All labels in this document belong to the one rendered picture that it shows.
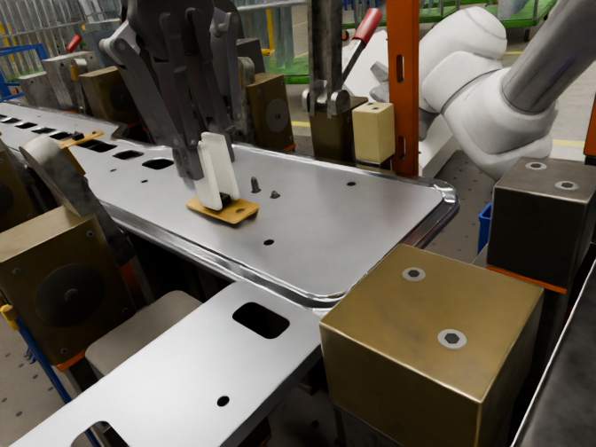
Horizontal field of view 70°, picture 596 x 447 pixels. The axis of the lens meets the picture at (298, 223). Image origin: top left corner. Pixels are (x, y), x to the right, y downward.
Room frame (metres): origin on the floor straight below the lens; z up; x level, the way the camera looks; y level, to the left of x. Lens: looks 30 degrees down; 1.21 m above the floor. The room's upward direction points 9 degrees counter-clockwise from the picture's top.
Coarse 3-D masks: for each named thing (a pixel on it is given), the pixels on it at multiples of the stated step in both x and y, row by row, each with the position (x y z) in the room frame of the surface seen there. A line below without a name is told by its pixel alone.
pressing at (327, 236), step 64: (0, 128) 0.98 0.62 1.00; (64, 128) 0.89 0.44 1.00; (128, 128) 0.82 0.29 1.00; (128, 192) 0.50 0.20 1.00; (192, 192) 0.46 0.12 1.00; (320, 192) 0.41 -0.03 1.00; (384, 192) 0.39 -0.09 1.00; (448, 192) 0.36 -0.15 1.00; (192, 256) 0.33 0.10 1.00; (256, 256) 0.31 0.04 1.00; (320, 256) 0.29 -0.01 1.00; (384, 256) 0.28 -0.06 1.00
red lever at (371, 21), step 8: (368, 16) 0.61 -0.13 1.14; (376, 16) 0.61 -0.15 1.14; (360, 24) 0.61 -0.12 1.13; (368, 24) 0.60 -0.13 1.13; (376, 24) 0.61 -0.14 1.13; (360, 32) 0.59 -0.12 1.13; (368, 32) 0.59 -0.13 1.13; (352, 40) 0.59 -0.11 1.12; (360, 40) 0.59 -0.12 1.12; (368, 40) 0.59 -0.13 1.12; (352, 48) 0.58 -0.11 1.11; (360, 48) 0.58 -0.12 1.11; (344, 56) 0.58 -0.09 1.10; (352, 56) 0.57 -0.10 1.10; (344, 64) 0.56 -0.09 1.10; (352, 64) 0.57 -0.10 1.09; (344, 72) 0.56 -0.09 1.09; (344, 80) 0.56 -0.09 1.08; (320, 96) 0.54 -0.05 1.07; (320, 104) 0.53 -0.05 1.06
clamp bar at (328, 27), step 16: (320, 0) 0.55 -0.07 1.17; (336, 0) 0.54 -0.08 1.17; (320, 16) 0.55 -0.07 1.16; (336, 16) 0.54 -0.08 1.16; (320, 32) 0.55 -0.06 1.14; (336, 32) 0.53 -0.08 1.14; (320, 48) 0.55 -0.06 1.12; (336, 48) 0.53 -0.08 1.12; (320, 64) 0.55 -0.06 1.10; (336, 64) 0.53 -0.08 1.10; (320, 80) 0.55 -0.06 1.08; (336, 80) 0.53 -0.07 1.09
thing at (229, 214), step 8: (192, 200) 0.43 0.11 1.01; (224, 200) 0.40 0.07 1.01; (232, 200) 0.41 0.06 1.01; (240, 200) 0.41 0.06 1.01; (192, 208) 0.41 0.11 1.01; (200, 208) 0.40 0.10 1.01; (208, 208) 0.40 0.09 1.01; (224, 208) 0.39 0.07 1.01; (232, 208) 0.39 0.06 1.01; (240, 208) 0.39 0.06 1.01; (248, 208) 0.39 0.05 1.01; (256, 208) 0.38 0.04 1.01; (216, 216) 0.38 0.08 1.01; (224, 216) 0.38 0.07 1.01; (232, 216) 0.37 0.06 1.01; (240, 216) 0.37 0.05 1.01
